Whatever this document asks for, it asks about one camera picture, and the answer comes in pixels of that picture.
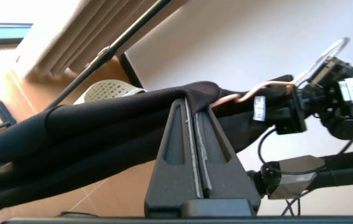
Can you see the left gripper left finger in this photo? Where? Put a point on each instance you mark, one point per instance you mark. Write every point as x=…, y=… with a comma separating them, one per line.
x=170, y=183

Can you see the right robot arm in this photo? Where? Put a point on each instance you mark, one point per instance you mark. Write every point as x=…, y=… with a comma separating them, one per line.
x=350, y=124

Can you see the window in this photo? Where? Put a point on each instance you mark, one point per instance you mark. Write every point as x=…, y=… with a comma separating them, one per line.
x=2, y=32

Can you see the pink clothes hanger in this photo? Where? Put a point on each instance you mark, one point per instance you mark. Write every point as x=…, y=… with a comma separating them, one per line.
x=272, y=83

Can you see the black garment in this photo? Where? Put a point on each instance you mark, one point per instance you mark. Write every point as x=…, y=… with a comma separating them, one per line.
x=86, y=140

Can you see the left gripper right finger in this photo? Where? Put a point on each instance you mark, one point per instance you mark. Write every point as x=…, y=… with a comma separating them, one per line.
x=229, y=183

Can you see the white laundry basket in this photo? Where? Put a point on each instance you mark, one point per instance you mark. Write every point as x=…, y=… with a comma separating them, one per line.
x=111, y=90

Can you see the brown curtain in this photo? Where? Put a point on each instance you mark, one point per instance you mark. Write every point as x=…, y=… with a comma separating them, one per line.
x=79, y=40

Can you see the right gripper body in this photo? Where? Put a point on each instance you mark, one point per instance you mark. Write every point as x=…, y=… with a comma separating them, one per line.
x=294, y=115

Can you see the black clothes rack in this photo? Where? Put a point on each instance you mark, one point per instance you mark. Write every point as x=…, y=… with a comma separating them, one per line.
x=117, y=43

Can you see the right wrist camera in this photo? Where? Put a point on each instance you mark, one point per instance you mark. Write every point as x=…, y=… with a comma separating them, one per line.
x=332, y=73

